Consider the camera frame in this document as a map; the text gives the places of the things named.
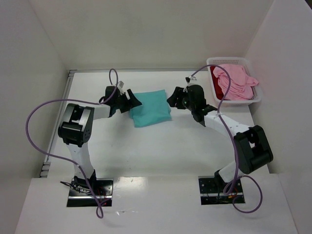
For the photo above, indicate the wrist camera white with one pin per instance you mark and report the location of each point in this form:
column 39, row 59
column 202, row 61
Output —
column 191, row 80
column 121, row 85

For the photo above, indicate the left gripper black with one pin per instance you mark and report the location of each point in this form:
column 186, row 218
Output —
column 124, row 102

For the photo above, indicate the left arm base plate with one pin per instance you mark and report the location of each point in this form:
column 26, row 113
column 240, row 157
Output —
column 82, row 197

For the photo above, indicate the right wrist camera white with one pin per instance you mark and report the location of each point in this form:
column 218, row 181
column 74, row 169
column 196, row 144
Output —
column 191, row 80

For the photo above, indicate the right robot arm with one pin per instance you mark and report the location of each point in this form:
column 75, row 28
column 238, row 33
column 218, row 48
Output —
column 251, row 147

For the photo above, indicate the white plastic basket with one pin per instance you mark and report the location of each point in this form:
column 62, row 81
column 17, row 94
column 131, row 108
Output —
column 257, row 92

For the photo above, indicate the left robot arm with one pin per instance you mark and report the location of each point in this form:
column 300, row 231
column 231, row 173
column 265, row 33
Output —
column 76, row 127

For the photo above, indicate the red t shirt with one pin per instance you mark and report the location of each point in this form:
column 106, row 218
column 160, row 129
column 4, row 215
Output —
column 220, row 81

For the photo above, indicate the teal t shirt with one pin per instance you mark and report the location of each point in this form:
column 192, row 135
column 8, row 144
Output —
column 154, row 109

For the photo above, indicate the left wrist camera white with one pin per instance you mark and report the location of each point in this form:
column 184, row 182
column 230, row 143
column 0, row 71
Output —
column 121, row 85

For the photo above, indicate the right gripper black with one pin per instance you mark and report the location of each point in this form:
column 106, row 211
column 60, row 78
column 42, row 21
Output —
column 182, row 98

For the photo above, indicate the pink t shirt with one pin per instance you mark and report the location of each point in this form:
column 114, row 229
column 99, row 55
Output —
column 241, row 83

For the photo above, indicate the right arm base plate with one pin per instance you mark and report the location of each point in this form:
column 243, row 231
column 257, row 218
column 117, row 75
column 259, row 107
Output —
column 211, row 194

